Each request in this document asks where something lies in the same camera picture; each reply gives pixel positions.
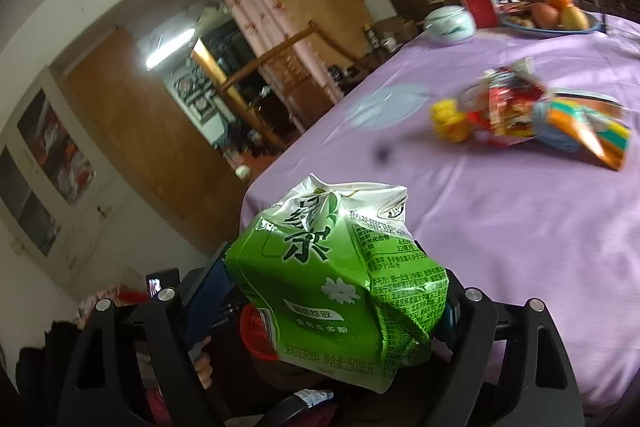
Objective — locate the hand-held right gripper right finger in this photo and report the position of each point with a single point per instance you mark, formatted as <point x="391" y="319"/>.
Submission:
<point x="472" y="312"/>

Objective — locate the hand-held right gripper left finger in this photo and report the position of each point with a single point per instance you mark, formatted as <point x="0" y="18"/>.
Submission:
<point x="207" y="302"/>

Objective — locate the green drink carton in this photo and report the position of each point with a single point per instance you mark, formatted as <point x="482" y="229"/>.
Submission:
<point x="320" y="287"/>

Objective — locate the person's left hand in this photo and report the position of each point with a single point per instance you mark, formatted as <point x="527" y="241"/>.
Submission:
<point x="205" y="369"/>

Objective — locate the purple tablecloth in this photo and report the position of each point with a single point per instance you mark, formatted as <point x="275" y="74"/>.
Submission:
<point x="490" y="232"/>

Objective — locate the white glass-door cabinet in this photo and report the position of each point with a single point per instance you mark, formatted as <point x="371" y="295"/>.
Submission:
<point x="45" y="187"/>

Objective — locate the yellow snack wrapper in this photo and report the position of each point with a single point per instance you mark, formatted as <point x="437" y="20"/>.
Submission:
<point x="450" y="122"/>

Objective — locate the orange and green packet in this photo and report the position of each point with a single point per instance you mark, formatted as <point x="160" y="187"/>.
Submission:
<point x="600" y="132"/>

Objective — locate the wooden chair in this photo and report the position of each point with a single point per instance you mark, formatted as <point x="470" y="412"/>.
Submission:
<point x="280" y="52"/>

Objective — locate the white ceramic pot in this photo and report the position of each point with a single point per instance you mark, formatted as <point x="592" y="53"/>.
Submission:
<point x="447" y="24"/>

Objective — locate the blue-rimmed fruit bowl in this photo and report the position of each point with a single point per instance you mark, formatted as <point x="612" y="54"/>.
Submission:
<point x="545" y="32"/>

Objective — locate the pink patterned curtain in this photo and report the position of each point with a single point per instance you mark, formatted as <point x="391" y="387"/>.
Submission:
<point x="260" y="7"/>

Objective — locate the red apple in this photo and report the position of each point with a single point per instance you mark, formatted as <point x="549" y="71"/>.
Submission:
<point x="544" y="14"/>

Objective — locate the red box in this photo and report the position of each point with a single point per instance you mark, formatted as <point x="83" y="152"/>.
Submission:
<point x="477" y="4"/>

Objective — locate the yellow pear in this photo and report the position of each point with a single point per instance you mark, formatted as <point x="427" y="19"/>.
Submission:
<point x="575" y="19"/>

